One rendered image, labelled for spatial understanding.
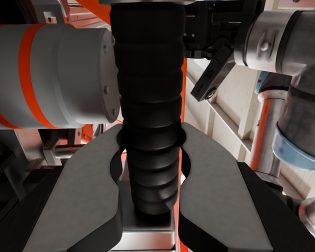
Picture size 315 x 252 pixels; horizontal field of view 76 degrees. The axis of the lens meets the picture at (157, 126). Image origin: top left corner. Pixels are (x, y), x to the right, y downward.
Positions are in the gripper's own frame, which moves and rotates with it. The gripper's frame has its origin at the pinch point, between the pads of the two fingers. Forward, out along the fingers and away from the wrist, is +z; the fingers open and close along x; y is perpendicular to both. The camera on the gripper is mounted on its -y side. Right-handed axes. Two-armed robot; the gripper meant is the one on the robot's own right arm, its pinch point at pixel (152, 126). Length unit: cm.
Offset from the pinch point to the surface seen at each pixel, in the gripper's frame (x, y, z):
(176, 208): 8, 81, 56
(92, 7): -18, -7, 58
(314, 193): 282, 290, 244
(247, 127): 261, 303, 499
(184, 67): 9, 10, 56
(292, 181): 296, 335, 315
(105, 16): -15, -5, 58
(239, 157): 259, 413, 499
